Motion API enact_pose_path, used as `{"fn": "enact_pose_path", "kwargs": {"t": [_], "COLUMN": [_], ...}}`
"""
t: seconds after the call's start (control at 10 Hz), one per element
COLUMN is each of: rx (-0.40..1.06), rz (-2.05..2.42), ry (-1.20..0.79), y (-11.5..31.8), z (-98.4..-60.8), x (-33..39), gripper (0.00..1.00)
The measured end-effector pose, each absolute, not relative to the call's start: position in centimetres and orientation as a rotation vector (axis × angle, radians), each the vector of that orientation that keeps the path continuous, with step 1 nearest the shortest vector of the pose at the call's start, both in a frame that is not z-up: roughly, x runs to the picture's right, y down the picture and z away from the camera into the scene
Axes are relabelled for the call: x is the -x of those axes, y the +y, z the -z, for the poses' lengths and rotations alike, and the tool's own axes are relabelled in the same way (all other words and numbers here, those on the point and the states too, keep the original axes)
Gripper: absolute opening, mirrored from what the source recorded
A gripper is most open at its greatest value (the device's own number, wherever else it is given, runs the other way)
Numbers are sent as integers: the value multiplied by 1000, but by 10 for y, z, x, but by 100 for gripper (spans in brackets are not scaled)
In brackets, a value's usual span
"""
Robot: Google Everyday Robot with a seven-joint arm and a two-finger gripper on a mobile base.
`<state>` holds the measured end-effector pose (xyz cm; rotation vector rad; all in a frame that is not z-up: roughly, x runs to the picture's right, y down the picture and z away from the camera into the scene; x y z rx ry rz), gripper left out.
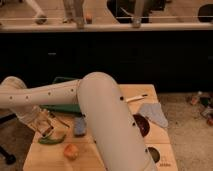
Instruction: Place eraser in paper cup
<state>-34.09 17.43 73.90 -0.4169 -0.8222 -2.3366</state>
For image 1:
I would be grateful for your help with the grey blue cloth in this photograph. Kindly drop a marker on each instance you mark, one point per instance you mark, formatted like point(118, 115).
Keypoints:
point(154, 113)

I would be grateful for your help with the clutter pile on floor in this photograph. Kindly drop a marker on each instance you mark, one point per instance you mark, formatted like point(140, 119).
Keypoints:
point(207, 102)

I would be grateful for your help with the orange toy fruit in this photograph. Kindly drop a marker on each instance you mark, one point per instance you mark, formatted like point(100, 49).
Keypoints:
point(71, 152)

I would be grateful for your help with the white toothbrush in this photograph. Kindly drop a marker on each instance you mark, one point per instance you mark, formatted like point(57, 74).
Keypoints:
point(135, 98)

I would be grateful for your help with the black stand base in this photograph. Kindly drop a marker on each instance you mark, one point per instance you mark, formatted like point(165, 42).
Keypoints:
point(9, 158)

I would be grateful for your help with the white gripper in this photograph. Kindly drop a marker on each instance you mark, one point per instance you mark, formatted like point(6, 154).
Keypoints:
point(36, 119)

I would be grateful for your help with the green tray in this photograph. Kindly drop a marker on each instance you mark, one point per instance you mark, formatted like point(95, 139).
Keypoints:
point(64, 108)

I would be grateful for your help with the dark red bowl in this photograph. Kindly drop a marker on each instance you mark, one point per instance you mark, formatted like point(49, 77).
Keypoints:
point(143, 124)

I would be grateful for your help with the black barrier panel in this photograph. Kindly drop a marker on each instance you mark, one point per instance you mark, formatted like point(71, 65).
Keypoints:
point(170, 60)

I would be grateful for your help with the green chili pepper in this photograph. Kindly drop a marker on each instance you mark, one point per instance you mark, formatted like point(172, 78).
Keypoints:
point(48, 140)

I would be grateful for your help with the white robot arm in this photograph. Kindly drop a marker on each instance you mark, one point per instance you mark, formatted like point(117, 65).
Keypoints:
point(106, 112)

